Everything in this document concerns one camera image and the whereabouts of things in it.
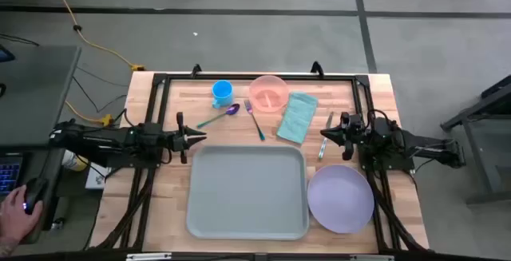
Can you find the person's hand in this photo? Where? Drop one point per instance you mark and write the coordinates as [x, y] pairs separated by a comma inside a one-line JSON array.
[[14, 217]]

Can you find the blue plastic cup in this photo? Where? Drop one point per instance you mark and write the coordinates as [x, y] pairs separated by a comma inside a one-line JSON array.
[[222, 91]]

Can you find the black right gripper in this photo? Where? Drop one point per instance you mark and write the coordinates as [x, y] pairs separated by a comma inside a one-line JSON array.
[[351, 133]]

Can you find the iridescent purple teal fork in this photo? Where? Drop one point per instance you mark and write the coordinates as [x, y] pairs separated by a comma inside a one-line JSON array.
[[254, 119]]

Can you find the pink translucent bowl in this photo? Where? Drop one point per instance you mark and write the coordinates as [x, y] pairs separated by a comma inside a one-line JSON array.
[[268, 93]]

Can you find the silver metal bracket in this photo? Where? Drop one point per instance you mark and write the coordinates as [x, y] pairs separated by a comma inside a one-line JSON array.
[[147, 256]]

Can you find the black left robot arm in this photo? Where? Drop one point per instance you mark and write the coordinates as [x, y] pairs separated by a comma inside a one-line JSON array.
[[100, 139]]

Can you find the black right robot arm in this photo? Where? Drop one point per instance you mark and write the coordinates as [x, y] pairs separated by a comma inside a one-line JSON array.
[[419, 145]]

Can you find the teal cloth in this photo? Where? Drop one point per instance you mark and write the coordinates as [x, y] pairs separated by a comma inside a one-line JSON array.
[[297, 117]]

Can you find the lavender plate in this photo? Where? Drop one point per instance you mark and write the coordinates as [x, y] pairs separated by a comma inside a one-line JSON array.
[[340, 199]]

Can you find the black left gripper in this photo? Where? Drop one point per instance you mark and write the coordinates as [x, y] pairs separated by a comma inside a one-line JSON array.
[[171, 139]]

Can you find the small screen device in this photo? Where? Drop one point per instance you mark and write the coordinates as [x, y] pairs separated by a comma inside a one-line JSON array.
[[5, 54]]

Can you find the dark side stand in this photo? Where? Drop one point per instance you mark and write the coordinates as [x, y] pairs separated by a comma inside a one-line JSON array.
[[479, 105]]

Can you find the black frame clamp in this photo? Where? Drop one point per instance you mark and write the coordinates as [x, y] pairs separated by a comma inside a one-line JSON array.
[[317, 69], [195, 69]]

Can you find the grey desk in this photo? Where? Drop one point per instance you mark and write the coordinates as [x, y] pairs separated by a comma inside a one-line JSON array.
[[36, 93]]

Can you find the white box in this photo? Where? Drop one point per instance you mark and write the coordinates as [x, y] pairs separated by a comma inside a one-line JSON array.
[[96, 179]]

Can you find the iridescent purple teal spoon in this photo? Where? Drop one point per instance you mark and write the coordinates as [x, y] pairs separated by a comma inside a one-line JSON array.
[[233, 109]]

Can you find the black computer mouse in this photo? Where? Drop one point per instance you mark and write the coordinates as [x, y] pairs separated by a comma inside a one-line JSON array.
[[35, 191]]

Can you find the person's forearm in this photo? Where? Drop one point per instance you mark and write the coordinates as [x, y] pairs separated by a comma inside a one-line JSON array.
[[6, 249]]

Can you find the white yellow bottle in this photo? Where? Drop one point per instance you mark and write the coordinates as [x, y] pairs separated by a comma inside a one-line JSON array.
[[78, 163]]

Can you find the backlit keyboard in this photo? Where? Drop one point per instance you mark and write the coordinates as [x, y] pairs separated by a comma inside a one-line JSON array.
[[9, 175]]

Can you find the grey plastic tray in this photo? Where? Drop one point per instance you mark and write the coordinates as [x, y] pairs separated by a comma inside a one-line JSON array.
[[247, 193]]

